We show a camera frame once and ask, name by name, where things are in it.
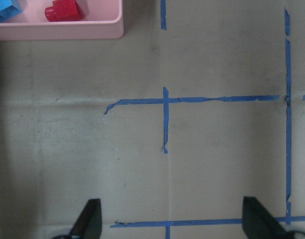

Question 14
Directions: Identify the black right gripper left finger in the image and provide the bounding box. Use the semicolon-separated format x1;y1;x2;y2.
70;199;102;239

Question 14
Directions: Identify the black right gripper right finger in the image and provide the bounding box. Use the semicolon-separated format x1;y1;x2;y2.
242;197;287;239

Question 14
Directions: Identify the red toy block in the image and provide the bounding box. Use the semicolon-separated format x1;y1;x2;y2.
44;0;83;22

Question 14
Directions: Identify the blue three-stud toy block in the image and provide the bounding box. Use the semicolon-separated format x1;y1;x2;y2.
0;0;25;23

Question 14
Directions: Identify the pink plastic box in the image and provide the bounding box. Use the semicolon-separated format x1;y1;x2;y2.
0;0;124;41

